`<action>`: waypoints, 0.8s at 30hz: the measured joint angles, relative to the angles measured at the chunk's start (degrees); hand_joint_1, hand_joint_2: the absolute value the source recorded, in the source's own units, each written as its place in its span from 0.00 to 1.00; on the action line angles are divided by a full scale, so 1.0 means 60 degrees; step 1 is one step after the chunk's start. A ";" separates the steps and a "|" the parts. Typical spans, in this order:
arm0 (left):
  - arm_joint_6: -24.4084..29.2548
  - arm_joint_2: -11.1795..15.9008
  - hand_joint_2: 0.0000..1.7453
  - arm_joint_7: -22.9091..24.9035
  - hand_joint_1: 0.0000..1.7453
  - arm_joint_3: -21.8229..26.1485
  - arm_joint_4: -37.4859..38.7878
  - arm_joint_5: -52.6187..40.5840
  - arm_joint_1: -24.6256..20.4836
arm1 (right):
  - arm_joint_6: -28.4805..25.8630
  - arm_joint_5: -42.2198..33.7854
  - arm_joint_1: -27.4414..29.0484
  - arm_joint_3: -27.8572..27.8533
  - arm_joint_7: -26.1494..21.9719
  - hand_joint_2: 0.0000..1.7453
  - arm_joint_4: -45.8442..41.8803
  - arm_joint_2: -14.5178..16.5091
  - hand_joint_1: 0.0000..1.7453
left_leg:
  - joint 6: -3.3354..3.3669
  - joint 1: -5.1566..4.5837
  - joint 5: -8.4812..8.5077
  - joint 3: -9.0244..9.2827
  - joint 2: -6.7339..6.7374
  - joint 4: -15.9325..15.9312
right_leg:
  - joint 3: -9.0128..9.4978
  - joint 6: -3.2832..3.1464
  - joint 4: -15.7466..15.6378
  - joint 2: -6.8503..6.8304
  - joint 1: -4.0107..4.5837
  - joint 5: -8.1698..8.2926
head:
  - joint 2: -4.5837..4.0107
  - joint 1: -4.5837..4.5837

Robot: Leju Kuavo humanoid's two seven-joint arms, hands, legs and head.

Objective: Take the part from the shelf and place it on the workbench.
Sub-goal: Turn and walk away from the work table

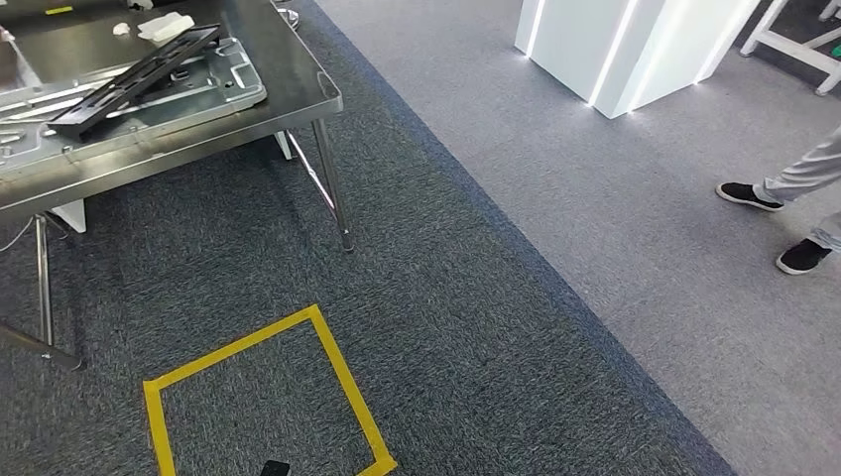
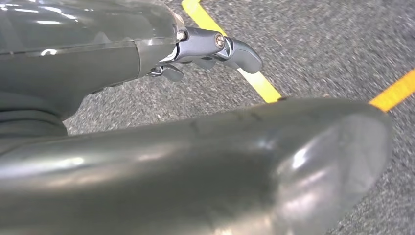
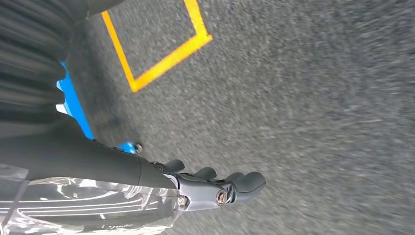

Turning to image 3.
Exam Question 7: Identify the yellow floor tape square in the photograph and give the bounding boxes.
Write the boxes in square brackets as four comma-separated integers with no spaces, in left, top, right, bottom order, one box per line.
[101,0,213,94]

